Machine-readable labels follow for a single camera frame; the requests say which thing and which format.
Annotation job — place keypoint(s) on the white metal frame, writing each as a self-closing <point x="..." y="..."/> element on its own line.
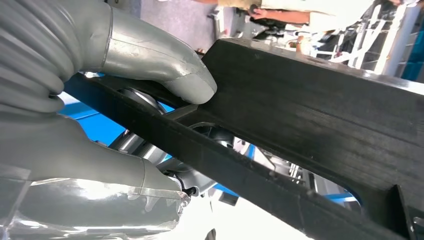
<point x="394" y="36"/>

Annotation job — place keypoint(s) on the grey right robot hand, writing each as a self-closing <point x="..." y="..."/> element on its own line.
<point x="142" y="53"/>

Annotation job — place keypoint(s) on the person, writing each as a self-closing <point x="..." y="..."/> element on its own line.
<point x="285" y="16"/>

